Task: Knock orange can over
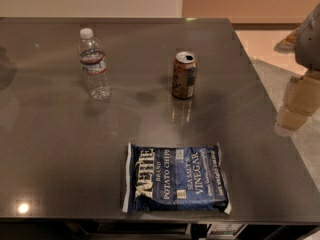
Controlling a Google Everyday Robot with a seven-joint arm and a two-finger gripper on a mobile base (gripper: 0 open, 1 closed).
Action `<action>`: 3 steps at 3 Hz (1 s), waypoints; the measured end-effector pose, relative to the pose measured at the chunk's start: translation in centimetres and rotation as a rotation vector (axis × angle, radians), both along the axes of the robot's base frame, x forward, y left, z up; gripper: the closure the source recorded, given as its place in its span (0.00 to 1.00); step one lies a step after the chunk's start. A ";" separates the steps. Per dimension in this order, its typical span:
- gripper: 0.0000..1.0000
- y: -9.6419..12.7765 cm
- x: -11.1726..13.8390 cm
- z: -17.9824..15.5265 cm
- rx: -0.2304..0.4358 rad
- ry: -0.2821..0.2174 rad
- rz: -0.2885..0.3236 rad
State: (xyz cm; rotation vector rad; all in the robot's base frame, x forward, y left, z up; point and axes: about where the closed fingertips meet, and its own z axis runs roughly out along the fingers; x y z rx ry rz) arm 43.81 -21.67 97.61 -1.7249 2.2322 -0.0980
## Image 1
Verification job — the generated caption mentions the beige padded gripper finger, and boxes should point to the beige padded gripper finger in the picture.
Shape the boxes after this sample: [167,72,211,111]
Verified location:
[274,69,320,137]

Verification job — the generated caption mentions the orange soda can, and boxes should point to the orange soda can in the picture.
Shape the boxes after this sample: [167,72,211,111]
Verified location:
[172,51,198,99]

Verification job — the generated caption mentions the blue potato chips bag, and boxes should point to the blue potato chips bag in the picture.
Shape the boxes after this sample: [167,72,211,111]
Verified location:
[122,144,231,214]

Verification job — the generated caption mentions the clear plastic water bottle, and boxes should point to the clear plastic water bottle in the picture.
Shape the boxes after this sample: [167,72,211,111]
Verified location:
[78,28,111,101]

